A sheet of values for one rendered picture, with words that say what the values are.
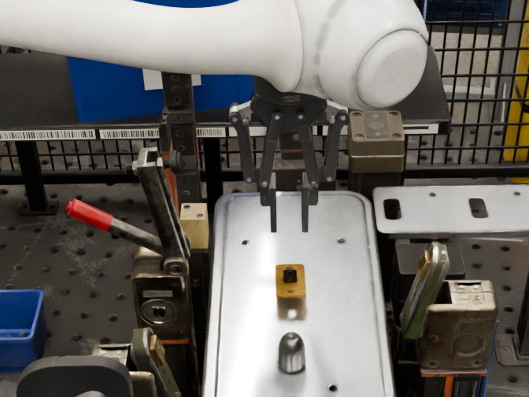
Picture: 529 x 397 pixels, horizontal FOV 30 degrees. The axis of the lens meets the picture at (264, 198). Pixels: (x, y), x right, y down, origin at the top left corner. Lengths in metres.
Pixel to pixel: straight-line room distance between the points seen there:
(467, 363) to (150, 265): 0.42
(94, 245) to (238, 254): 0.54
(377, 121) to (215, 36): 0.67
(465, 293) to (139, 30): 0.57
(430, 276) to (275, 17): 0.46
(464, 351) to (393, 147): 0.33
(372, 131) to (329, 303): 0.30
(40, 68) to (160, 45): 0.88
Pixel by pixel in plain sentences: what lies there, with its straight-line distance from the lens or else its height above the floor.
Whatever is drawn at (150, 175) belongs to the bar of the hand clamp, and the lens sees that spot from 1.14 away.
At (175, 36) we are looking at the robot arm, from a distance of 0.82.
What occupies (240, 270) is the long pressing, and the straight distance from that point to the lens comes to 1.30.
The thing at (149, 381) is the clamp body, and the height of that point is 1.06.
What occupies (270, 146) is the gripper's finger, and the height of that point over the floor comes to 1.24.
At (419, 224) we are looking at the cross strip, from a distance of 1.37.
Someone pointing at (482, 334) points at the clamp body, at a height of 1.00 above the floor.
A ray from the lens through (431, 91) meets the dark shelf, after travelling 1.58.
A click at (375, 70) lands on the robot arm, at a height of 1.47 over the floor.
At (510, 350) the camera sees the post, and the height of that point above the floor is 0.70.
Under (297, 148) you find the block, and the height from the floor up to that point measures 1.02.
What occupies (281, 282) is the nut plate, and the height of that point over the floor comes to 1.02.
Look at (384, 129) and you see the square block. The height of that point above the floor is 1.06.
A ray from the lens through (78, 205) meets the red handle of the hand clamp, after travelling 1.20.
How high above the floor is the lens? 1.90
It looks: 40 degrees down
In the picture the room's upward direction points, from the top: 2 degrees counter-clockwise
